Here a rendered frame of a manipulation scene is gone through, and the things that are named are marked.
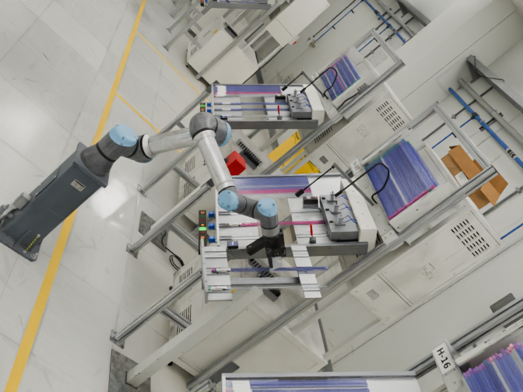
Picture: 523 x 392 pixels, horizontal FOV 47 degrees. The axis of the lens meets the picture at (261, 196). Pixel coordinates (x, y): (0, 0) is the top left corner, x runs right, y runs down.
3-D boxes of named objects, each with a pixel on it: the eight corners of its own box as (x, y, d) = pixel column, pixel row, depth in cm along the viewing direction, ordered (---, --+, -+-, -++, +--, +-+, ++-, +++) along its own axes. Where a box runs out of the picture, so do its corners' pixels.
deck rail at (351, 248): (217, 260, 284) (217, 249, 281) (217, 257, 286) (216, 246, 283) (366, 254, 290) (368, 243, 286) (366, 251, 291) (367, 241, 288)
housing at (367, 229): (357, 253, 291) (360, 229, 284) (338, 201, 333) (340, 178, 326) (373, 253, 292) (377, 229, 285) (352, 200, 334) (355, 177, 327)
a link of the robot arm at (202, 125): (195, 99, 249) (240, 200, 230) (210, 107, 258) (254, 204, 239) (174, 115, 252) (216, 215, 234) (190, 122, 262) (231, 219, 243)
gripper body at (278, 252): (286, 257, 254) (284, 236, 247) (266, 261, 253) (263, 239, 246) (283, 246, 260) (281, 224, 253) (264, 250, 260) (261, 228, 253)
